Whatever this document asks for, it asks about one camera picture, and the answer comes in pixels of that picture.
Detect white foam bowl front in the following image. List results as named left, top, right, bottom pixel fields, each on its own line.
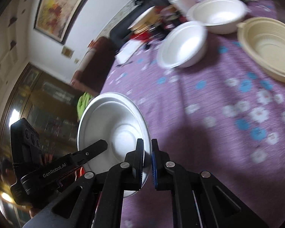
left=77, top=92, right=152, bottom=185

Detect white foam bowl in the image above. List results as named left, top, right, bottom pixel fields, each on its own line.
left=77, top=92, right=152, bottom=185
left=186, top=0, right=248, bottom=35
left=156, top=21, right=207, bottom=69

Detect beige plastic bowl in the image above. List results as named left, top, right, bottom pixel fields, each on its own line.
left=237, top=17, right=285, bottom=83

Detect white foam bowl back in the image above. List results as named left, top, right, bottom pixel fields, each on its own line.
left=186, top=0, right=248, bottom=35

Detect stack of beige paper bowls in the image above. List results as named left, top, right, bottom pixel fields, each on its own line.
left=128, top=6, right=158, bottom=32

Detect person in dark jacket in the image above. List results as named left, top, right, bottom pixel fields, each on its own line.
left=0, top=158, right=17, bottom=186

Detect green cloth pile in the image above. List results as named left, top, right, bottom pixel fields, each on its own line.
left=77, top=92, right=93, bottom=121

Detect wooden glass door cabinet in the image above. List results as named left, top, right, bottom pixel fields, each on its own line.
left=0, top=64, right=81, bottom=227

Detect brown armchair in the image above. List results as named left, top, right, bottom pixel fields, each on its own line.
left=71, top=36, right=116, bottom=97

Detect purple floral tablecloth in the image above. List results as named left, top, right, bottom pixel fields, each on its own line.
left=103, top=33, right=285, bottom=227

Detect white paper sheet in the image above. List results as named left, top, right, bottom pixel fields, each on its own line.
left=115, top=39, right=143, bottom=65

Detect black leather sofa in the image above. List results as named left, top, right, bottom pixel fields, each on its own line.
left=109, top=0, right=200, bottom=47

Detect framed horse painting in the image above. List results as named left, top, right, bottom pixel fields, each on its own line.
left=34, top=0, right=87, bottom=44

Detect small yellow wall picture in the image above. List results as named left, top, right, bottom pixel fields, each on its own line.
left=61, top=45, right=74, bottom=59

